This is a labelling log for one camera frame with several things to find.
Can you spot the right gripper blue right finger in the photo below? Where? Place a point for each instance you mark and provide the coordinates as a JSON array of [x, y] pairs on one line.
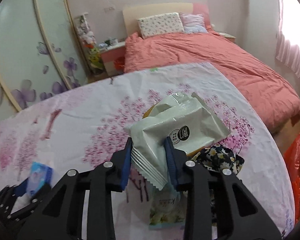
[[173, 163]]

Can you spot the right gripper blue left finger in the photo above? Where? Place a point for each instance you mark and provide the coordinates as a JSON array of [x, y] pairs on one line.
[[125, 167]]

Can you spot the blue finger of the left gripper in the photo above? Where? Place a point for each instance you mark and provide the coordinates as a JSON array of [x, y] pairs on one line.
[[43, 191], [21, 189]]

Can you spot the blue tissue pack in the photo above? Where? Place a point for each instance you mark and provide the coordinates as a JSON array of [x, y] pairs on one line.
[[40, 174]]

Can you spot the black floral scrunchie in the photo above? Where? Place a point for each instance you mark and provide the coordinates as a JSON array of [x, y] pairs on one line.
[[217, 158]]

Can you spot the floral hand cream tube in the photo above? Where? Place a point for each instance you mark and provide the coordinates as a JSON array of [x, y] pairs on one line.
[[168, 208]]

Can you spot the pink left nightstand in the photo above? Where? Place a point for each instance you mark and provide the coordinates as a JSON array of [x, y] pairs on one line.
[[111, 54]]

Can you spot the pink nightstand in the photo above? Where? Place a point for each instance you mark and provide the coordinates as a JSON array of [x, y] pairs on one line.
[[111, 54], [227, 36]]

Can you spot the green frog plush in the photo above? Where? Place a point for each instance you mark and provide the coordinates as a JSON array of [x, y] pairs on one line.
[[95, 61]]

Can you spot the plush toy display tube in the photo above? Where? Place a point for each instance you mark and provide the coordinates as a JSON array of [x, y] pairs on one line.
[[86, 35]]

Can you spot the coral red bed duvet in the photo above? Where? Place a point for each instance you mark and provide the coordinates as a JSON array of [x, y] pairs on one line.
[[270, 95]]

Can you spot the floral white pillow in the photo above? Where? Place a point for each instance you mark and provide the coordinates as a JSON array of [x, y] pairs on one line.
[[160, 24]]

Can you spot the pink striped pillow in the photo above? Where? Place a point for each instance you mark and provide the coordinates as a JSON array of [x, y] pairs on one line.
[[193, 23]]

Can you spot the pink right nightstand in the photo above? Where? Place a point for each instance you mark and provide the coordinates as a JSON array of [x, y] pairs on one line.
[[227, 36]]

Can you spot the beige pink headboard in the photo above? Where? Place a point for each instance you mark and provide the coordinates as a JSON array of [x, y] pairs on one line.
[[132, 14]]

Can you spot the floral sliding wardrobe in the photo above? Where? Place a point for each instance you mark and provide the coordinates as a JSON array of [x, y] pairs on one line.
[[39, 53]]

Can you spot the pink window curtain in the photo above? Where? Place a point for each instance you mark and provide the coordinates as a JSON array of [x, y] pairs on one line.
[[288, 41]]

